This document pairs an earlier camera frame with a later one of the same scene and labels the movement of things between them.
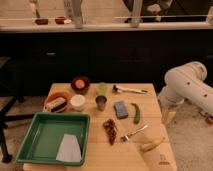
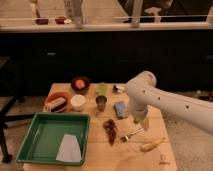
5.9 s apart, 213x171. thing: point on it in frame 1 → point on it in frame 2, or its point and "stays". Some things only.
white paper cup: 77,102 stays
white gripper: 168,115 → 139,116
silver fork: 125,138 stays
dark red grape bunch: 110,128 stays
